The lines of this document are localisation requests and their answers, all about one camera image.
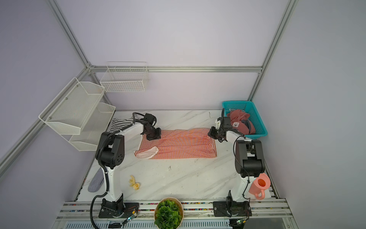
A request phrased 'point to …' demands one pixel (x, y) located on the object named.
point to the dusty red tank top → (239, 119)
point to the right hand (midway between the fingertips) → (208, 132)
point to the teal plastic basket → (255, 117)
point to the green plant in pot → (168, 213)
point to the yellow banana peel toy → (135, 185)
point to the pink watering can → (259, 184)
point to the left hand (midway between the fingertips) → (159, 137)
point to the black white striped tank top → (119, 124)
